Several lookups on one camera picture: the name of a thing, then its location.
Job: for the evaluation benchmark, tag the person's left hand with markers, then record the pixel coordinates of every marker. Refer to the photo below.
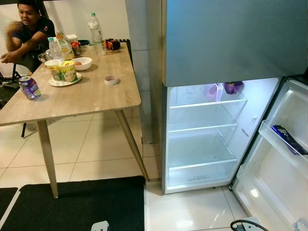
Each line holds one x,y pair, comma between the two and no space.
7,57

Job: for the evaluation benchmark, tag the grey steel fridge door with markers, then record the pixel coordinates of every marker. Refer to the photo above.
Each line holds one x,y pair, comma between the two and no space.
288,110

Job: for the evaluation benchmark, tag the person's left forearm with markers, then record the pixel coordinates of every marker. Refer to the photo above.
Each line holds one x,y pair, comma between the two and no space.
26,48

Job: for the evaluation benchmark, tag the grey steel fridge cabinet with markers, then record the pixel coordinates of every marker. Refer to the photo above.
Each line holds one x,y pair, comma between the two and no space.
156,120

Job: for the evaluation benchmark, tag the clear fridge door bin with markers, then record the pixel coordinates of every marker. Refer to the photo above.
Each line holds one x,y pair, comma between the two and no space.
284,161
260,202

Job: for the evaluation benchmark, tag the purple drink can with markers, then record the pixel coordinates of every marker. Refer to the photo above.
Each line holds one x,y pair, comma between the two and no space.
30,89

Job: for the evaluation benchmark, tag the person in dark shirt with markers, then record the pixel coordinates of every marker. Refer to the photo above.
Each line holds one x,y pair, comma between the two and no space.
36,31

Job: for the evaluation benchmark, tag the black chair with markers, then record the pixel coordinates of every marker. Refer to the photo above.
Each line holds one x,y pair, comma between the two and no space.
19,96

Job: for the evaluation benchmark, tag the small water bottle teal cap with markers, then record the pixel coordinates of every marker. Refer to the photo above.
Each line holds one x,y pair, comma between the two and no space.
54,50

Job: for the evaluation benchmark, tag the Peel Fresh juice carton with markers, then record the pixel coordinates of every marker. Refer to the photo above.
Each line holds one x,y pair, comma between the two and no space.
65,48

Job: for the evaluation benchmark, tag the floral paper plate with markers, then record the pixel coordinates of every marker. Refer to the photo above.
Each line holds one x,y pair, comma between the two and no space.
65,84

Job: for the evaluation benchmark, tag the brown egg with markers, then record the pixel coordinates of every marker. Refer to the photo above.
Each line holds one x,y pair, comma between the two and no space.
78,63

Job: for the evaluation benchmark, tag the blue bin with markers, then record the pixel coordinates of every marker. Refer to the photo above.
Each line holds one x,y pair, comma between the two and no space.
83,43

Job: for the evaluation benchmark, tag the white bowl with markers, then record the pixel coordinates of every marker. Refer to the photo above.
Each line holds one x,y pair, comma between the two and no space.
86,65

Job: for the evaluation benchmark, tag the light wooden table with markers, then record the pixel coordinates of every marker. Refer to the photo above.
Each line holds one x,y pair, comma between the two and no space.
82,96

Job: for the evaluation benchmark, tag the clear bottle white lid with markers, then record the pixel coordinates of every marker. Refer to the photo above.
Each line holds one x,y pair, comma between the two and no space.
97,41

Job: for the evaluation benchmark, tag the orange black device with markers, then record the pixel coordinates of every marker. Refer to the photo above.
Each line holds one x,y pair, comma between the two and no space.
111,44

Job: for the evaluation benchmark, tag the small white tape roll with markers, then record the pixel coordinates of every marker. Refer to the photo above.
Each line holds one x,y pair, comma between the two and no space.
111,80

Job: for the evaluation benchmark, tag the black foam puzzle mat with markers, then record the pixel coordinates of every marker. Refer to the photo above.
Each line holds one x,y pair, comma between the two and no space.
124,42

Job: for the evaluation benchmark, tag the black floor mat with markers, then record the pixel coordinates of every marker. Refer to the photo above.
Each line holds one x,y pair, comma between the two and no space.
72,207

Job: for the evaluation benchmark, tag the clear pink jug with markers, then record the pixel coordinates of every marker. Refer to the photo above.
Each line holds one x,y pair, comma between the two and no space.
213,92

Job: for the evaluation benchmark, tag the grey steel freezer door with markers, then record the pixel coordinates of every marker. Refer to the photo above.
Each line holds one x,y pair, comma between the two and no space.
231,38

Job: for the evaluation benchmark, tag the purple bowl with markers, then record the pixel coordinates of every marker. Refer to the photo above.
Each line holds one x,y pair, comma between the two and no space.
233,87

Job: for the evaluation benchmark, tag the dark blue carton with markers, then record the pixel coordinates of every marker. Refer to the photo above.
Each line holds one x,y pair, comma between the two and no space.
288,139

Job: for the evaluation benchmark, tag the clear bottle white cap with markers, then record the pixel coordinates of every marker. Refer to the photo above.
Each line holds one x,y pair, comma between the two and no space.
301,225

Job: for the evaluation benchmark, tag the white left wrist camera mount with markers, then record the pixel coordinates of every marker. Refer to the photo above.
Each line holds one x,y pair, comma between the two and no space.
100,226

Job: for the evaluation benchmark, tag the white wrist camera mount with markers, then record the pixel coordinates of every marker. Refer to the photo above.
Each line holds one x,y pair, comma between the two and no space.
251,227
100,226

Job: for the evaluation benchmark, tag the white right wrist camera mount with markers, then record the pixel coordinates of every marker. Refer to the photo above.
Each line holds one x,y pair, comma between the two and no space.
251,227

